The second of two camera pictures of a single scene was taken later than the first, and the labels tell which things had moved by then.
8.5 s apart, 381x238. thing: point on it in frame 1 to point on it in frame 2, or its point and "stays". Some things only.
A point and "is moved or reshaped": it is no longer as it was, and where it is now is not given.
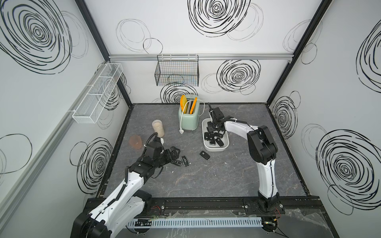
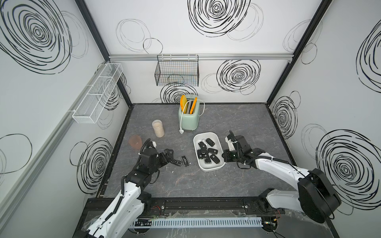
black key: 206,136 to 200,154
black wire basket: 180,70 stays
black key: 219,141 to 215,158
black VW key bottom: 218,135 to 213,150
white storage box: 206,144 is moved or reshaped
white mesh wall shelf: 89,110 stays
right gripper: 210,129 to 225,155
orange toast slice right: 193,105 stays
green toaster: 188,121 stays
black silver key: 212,139 to 208,161
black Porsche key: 177,162 stays
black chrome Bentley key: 185,160 stays
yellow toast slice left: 183,101 stays
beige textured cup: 158,127 stays
